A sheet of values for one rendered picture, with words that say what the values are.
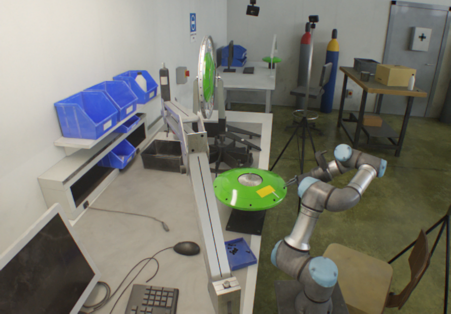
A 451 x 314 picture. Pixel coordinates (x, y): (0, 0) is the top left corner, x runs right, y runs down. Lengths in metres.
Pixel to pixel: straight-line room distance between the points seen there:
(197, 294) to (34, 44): 1.15
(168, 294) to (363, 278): 0.94
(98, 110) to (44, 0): 0.57
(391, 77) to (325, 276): 3.28
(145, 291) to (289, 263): 0.47
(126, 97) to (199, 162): 1.08
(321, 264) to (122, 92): 1.33
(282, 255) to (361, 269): 0.69
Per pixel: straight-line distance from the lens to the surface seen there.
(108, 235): 1.28
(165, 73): 1.15
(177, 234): 1.23
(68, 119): 1.42
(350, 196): 0.91
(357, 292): 1.50
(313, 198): 0.92
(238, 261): 1.11
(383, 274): 1.62
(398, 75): 4.00
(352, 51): 5.84
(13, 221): 1.36
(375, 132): 4.31
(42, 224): 0.89
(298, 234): 0.95
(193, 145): 0.68
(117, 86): 1.72
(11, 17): 1.32
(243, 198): 1.13
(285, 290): 1.12
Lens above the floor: 1.74
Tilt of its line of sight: 25 degrees down
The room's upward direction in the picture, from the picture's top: straight up
